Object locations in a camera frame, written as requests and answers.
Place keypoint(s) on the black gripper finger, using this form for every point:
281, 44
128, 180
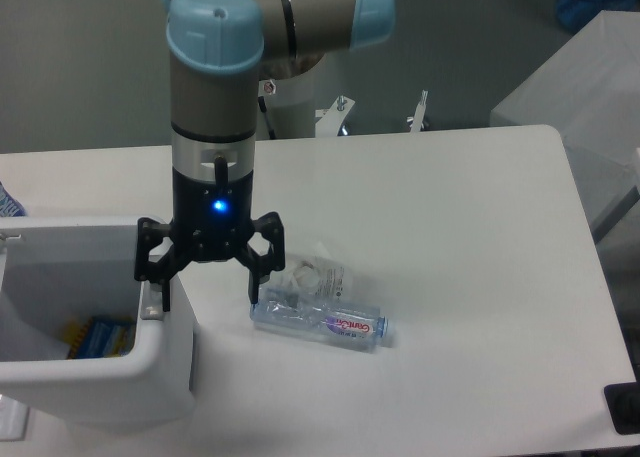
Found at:
260, 267
161, 270

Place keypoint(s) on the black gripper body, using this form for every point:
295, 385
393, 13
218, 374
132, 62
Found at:
212, 220

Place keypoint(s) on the white push-lid trash can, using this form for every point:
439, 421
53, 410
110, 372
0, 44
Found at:
62, 271

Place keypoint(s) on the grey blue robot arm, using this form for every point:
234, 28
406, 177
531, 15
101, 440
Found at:
216, 50

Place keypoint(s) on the blue yellow trash in bin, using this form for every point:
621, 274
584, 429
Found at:
99, 337

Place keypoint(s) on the crumpled clear plastic wrapper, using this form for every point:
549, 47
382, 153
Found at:
316, 270

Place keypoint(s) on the crushed clear plastic bottle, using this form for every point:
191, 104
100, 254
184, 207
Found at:
331, 321

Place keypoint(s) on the blue patterned packet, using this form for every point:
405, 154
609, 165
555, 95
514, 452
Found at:
9, 206

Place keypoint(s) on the black device at table edge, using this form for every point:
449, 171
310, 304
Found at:
623, 404

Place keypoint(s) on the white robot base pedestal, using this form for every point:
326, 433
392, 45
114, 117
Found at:
287, 91

